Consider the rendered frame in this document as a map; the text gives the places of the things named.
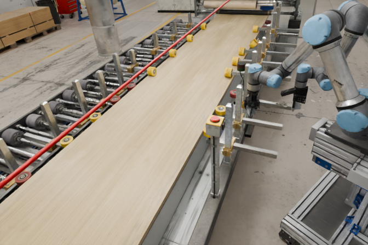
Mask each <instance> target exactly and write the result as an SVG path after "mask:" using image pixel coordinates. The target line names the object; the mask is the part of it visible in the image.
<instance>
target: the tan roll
mask: <svg viewBox="0 0 368 245"><path fill-rule="evenodd" d="M226 1H228V0H205V1H204V3H198V5H204V8H219V7H220V6H221V5H223V4H224V3H225V2H226ZM257 6H270V7H274V6H275V4H265V3H257V0H230V1H229V2H227V3H226V4H225V5H224V6H223V7H222V8H220V9H257Z"/></svg>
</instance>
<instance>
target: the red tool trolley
mask: <svg viewBox="0 0 368 245"><path fill-rule="evenodd" d="M56 2H57V4H58V6H57V10H58V12H59V14H60V17H61V18H62V19H63V18H64V16H63V14H69V15H70V18H71V19H72V18H73V16H72V15H71V14H74V12H75V11H78V9H77V1H76V0H56ZM79 8H80V14H82V11H81V9H82V7H81V5H79Z"/></svg>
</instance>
